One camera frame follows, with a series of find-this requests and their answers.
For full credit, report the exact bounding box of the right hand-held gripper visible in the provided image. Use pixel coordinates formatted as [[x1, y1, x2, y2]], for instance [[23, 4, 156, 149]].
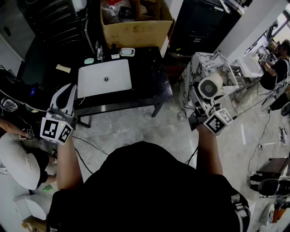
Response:
[[188, 85, 234, 136]]

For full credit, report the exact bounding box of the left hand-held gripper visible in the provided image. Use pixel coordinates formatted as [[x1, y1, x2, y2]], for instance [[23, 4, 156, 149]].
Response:
[[40, 83, 79, 145]]

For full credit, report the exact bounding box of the cream hair dryer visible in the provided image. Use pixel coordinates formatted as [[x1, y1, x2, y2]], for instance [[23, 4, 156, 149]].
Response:
[[198, 72, 224, 107]]

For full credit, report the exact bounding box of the person's right forearm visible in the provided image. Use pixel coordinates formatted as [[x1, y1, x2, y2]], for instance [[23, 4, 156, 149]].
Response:
[[195, 124, 224, 177]]

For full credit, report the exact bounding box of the person's left forearm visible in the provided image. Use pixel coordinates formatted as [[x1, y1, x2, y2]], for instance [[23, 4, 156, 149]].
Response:
[[56, 135, 84, 191]]

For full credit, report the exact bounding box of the white rectangular sink basin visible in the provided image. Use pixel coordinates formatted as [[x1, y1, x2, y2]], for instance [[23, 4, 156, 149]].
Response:
[[77, 59, 133, 99]]

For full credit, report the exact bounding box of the black sink counter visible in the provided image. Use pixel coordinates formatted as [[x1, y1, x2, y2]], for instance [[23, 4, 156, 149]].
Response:
[[74, 46, 174, 129]]

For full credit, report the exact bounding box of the white marble vanity cabinet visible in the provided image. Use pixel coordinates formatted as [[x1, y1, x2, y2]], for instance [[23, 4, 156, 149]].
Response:
[[178, 51, 240, 110]]

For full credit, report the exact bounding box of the chrome faucet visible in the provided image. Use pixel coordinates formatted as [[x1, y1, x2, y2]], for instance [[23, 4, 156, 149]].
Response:
[[95, 40, 104, 61]]

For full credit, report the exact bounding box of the dark tall cabinet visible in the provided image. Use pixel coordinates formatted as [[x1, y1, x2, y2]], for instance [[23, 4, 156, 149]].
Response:
[[169, 0, 242, 56]]

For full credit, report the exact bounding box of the white soap dish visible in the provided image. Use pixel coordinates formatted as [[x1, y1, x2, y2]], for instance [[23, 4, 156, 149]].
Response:
[[120, 48, 136, 57]]

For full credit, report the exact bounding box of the black slatted chair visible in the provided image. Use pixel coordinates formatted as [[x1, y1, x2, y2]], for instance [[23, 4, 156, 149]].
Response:
[[24, 0, 92, 49]]

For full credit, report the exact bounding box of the large cardboard box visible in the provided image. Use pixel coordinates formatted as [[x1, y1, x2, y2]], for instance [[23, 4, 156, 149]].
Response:
[[100, 0, 175, 50]]

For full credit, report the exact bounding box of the clear plastic bag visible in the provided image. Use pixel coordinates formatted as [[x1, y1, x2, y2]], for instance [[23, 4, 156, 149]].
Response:
[[101, 0, 133, 25]]

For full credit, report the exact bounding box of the dark wooden table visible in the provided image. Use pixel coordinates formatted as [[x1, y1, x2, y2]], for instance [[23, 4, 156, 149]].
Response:
[[256, 157, 290, 178]]

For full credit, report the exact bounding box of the person's black shirt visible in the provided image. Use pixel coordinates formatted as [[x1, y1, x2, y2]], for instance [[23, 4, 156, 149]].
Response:
[[46, 140, 250, 232]]

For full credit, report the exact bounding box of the white round bin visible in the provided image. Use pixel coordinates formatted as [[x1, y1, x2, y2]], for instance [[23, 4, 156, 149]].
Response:
[[13, 194, 53, 222]]

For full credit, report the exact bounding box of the black office chair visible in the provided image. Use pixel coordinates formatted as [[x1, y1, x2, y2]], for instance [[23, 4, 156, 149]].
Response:
[[257, 176, 290, 198]]

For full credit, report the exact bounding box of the black floor cable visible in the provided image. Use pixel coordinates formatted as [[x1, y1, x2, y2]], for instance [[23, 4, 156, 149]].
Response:
[[247, 110, 272, 176], [72, 135, 110, 175]]

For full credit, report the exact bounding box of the grey backpack strap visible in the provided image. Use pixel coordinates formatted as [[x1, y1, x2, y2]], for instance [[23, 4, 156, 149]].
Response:
[[230, 193, 251, 232]]

